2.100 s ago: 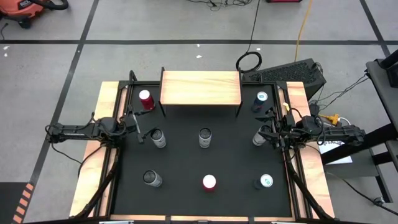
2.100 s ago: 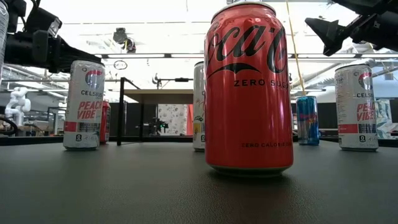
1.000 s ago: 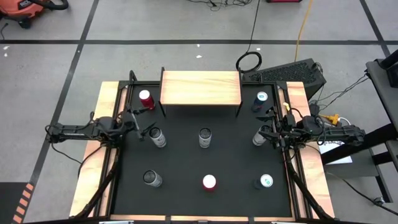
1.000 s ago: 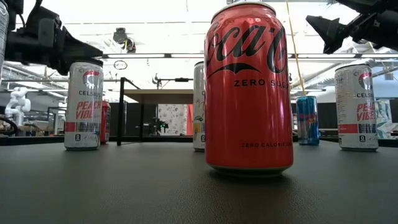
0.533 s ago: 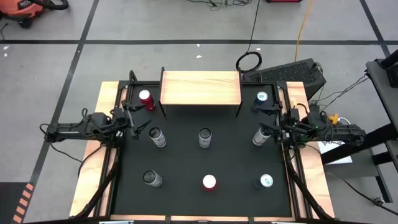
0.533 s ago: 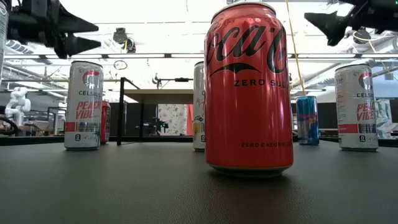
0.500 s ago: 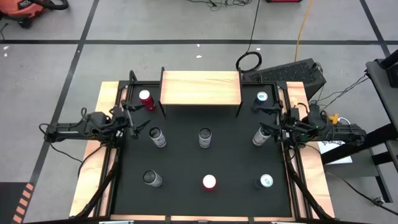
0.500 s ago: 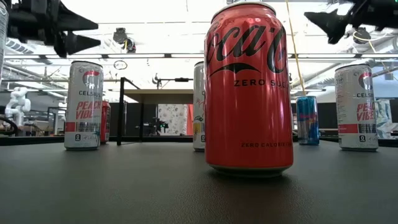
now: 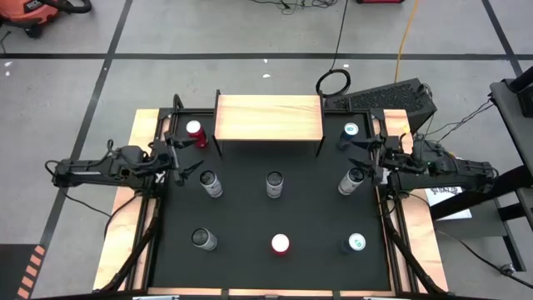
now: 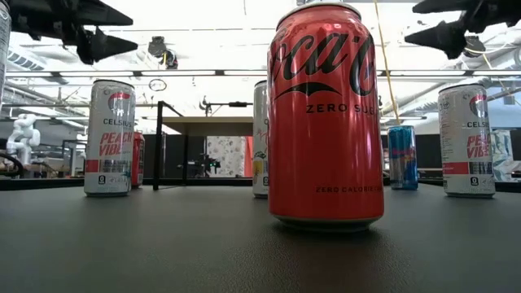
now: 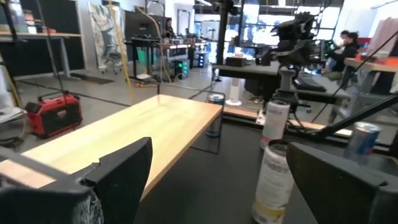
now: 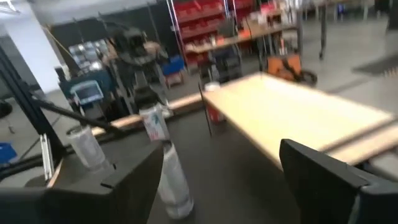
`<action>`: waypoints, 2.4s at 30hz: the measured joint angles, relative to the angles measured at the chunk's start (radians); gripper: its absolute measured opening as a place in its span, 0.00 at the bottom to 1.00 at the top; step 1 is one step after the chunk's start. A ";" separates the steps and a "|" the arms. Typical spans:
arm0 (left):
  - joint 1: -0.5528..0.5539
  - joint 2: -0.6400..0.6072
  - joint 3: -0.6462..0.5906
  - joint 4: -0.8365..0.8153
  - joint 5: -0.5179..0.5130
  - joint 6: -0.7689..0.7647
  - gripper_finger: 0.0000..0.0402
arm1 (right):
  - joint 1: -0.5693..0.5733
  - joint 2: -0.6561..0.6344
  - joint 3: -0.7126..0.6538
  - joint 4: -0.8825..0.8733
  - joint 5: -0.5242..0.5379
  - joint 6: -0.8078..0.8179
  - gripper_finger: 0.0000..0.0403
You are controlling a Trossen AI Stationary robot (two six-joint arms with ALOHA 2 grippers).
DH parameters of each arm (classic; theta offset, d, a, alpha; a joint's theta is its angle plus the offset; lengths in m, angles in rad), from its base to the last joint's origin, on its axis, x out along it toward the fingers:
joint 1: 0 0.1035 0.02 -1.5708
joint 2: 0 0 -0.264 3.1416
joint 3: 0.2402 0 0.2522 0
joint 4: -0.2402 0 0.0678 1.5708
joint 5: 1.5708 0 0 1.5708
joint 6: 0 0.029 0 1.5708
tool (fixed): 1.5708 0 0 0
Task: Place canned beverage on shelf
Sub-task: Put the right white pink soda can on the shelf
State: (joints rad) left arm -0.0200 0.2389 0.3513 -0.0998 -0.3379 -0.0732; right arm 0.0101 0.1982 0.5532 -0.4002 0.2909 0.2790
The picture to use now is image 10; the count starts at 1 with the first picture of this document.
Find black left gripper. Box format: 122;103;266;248
8;0;138;65

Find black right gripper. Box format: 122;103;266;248
405;0;521;60

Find white Celsius Peach Vibe can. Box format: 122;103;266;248
83;79;138;199
437;83;497;199

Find red Coca-Cola Zero can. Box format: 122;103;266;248
130;130;147;189
266;2;386;234

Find white Celsius energy can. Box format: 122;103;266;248
252;80;269;199

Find wooden shelf black metal legs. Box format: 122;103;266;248
152;100;254;191

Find black partition panel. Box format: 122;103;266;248
145;133;207;179
418;133;440;170

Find abstract painted picture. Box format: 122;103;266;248
490;129;514;182

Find blue Red Bull can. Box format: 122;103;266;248
386;125;419;191

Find black robot green lights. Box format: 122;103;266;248
190;154;221;178

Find floral patterned panel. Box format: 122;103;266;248
206;136;247;178

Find red panel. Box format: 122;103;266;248
243;136;254;178

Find black table mat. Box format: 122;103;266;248
0;182;521;293

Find black ceiling cable reel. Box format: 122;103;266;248
463;35;488;58
147;35;179;70

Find yellow power cord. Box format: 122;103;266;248
373;0;402;125

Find black metal table frame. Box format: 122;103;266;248
0;177;521;193

